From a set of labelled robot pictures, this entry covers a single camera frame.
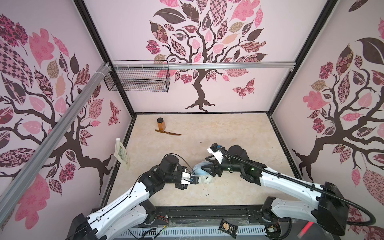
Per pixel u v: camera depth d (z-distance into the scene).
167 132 1.08
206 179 0.73
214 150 0.64
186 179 0.61
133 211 0.59
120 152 0.85
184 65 0.94
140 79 0.80
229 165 0.64
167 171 0.57
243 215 0.74
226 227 0.70
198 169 0.73
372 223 0.38
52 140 0.52
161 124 1.04
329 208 0.40
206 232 0.70
